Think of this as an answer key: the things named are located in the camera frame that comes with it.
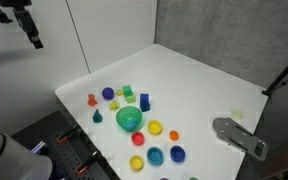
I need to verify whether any orange black clamp lower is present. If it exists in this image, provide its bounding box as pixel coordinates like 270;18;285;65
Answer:
76;151;101;175

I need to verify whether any blue toy in bowl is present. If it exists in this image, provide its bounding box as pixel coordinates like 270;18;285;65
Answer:
123;118;138;131

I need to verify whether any orange black clamp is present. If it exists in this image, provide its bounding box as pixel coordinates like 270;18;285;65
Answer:
76;151;101;175
56;125;80;143

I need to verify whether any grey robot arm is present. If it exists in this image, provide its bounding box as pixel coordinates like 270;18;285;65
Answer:
0;133;53;180

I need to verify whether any teal toy figure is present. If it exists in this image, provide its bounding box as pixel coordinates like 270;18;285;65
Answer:
92;110;103;123

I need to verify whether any dark blue cup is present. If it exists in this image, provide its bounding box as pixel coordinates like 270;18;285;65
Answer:
170;146;186;163

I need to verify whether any grey metal mounting plate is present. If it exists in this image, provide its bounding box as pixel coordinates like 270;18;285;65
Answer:
212;118;269;161

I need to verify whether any orange toy figure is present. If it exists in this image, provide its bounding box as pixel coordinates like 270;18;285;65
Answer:
87;94;97;107

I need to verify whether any green cup at edge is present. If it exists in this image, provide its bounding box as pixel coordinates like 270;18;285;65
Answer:
189;177;199;180

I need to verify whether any light green block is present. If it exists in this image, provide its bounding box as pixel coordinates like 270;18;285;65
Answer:
125;95;136;103

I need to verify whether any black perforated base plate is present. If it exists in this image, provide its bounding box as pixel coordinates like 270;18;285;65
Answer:
12;111;120;180

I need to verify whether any small orange cup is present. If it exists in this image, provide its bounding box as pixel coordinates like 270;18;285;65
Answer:
169;130;179;141

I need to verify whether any red cup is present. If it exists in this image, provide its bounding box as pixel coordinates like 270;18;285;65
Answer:
131;131;145;146

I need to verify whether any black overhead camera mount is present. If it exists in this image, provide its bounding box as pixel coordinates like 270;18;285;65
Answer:
0;0;43;49

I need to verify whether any pale yellow sticky note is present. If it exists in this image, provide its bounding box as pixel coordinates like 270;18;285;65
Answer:
231;110;244;119

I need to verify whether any yellow cup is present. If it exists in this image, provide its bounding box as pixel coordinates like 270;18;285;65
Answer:
147;120;163;135
129;155;144;171

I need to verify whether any black tripod pole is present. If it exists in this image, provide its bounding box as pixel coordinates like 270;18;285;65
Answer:
262;65;288;97

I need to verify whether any orange black clamp upper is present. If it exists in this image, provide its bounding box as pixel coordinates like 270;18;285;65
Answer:
56;125;80;143

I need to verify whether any small yellow toy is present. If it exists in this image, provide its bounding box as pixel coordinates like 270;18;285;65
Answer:
115;89;124;96

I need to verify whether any green cube block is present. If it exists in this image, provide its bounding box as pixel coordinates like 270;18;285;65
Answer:
122;85;133;97

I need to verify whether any green plastic bowl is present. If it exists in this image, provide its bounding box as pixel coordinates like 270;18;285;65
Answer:
116;106;143;132

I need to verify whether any purple bumpy ball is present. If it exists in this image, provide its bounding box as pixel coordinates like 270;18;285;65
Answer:
102;87;114;100

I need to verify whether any yellow cup upper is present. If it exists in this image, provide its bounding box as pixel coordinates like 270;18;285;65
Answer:
147;120;163;135

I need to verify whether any teal blue cup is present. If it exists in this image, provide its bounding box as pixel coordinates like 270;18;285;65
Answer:
146;147;164;166

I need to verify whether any yellow spiky toy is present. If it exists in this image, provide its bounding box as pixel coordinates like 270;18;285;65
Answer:
109;100;119;110

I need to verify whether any blue rectangular block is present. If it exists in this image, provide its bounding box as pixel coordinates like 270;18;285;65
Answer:
140;94;150;112

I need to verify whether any yellow cup lower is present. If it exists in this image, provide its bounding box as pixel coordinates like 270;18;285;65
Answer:
129;155;144;171

